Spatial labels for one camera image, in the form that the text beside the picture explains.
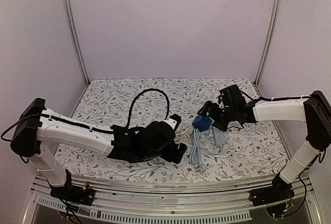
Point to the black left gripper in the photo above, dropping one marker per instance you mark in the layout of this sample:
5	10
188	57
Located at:
170	156

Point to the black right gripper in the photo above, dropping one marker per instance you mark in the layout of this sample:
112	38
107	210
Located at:
215	115

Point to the dark blue cube socket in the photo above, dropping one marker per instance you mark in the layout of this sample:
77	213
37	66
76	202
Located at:
202	123

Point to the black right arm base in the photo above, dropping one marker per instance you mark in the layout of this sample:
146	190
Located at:
278	191

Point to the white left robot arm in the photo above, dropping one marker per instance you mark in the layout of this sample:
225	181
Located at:
38	125

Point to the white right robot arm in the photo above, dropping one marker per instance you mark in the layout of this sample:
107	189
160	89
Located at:
309	113

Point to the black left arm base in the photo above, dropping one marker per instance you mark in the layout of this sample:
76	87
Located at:
77	194

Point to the light blue power strip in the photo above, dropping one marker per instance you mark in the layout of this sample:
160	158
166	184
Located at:
219	138

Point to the floral patterned table mat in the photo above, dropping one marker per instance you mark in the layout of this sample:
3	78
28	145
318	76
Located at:
254	150

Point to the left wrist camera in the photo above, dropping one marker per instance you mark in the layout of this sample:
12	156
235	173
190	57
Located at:
174	121

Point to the aluminium front table rail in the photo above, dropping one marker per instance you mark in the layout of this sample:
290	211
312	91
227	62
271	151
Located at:
212	202

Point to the right aluminium frame post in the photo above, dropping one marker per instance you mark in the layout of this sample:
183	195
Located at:
268	42

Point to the aluminium frame post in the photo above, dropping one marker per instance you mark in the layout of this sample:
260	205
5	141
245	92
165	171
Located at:
268	42
75	41

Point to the left aluminium frame post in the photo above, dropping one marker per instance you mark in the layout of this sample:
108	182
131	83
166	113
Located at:
75	41

